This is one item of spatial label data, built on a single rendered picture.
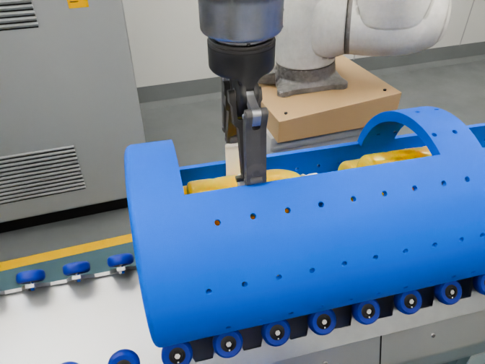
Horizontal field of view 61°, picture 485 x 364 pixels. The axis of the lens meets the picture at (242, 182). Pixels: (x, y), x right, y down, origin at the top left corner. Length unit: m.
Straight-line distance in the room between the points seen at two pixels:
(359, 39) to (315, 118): 0.20
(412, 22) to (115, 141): 1.51
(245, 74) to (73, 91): 1.59
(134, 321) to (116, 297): 0.06
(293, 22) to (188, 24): 2.30
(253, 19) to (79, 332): 0.55
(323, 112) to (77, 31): 1.20
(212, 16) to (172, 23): 2.84
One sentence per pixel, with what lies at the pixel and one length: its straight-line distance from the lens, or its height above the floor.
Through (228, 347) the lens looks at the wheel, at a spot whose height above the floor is 0.97.
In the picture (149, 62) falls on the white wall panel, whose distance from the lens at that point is 3.34.
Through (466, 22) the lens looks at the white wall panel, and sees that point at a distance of 4.62.
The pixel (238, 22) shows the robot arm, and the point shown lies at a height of 1.40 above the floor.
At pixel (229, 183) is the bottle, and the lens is 0.57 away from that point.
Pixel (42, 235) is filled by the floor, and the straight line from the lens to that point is 2.40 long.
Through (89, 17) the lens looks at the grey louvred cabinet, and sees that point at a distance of 1.90.
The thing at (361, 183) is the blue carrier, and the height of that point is 1.21.
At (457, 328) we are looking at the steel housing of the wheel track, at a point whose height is 0.88.
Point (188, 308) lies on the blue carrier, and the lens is 0.51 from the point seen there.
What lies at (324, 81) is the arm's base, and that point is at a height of 1.09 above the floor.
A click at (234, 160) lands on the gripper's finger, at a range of 0.59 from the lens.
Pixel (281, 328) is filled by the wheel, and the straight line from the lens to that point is 0.66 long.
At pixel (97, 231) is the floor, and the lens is 2.32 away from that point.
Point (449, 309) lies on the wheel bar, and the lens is 0.82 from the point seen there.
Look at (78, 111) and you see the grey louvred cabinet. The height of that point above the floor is 0.63.
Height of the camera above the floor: 1.52
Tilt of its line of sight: 37 degrees down
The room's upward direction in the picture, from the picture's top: straight up
